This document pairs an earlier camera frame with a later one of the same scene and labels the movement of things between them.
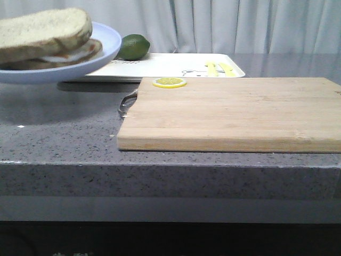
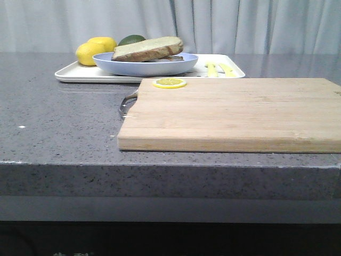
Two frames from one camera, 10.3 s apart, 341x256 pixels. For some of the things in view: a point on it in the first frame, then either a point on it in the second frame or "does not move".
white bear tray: [134, 66] does not move
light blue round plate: [111, 47] to [104, 62]
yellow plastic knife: [228, 71] does not move
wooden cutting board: [265, 114] does not move
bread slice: [37, 34] to [148, 49]
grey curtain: [212, 26] does not move
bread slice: [31, 64] to [169, 58]
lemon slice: [169, 82] does not move
